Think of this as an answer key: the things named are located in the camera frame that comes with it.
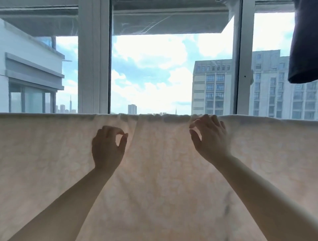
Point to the person's right thumb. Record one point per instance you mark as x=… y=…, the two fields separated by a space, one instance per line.
x=195 y=140

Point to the beige high-rise building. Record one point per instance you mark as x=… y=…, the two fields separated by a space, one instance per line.
x=213 y=87

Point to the distant grey tower block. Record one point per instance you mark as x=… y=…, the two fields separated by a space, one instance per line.
x=132 y=109

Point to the white building with balcony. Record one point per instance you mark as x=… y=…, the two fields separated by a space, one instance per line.
x=27 y=72

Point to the wide white window post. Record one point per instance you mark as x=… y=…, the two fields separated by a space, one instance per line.
x=93 y=62

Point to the person's right little finger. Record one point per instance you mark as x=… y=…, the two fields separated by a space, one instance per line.
x=222 y=125

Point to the person's left forearm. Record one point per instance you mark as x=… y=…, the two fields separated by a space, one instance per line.
x=64 y=208

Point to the dark hanging garment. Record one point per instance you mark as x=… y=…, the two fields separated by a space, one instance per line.
x=304 y=44

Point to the narrow white window post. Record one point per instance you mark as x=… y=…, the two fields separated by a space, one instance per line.
x=243 y=62

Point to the person's right forearm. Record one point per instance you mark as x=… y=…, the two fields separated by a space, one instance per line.
x=263 y=198

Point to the person's left thumb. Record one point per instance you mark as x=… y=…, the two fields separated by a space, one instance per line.
x=123 y=145

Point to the person's left hand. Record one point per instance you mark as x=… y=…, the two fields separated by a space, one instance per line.
x=105 y=151

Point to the person's right hand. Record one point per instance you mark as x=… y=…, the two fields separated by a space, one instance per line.
x=211 y=141

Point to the person's right middle finger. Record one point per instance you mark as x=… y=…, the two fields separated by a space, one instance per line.
x=205 y=118

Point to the pale patterned sheet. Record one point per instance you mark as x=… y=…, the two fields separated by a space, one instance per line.
x=164 y=188

